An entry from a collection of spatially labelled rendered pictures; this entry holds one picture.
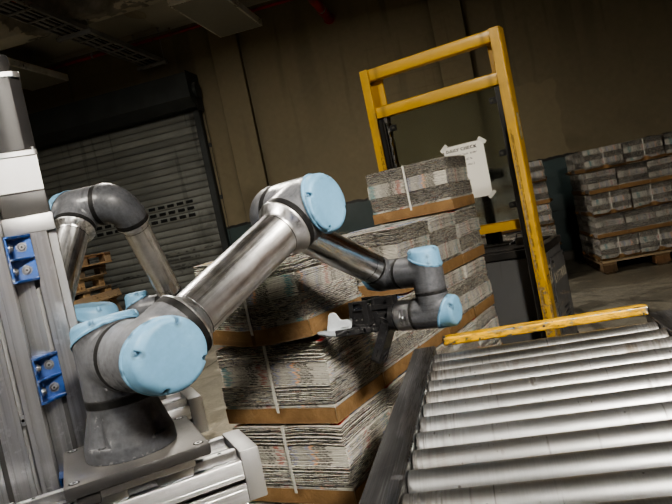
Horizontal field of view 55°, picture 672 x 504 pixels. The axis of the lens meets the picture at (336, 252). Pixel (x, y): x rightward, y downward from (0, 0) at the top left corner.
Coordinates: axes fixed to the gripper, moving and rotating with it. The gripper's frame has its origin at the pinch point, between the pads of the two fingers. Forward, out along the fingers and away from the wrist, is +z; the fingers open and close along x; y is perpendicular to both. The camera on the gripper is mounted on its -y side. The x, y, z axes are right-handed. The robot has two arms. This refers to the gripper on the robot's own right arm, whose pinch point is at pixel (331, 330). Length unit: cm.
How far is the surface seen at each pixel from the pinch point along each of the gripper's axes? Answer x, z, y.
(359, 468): -4.0, 2.7, -38.9
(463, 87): -168, 11, 80
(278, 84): -597, 413, 230
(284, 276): 6.9, 6.4, 16.3
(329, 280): -8.3, 3.2, 12.2
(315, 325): 4.6, 1.5, 2.6
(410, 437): 57, -49, -5
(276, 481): 2.4, 26.9, -40.9
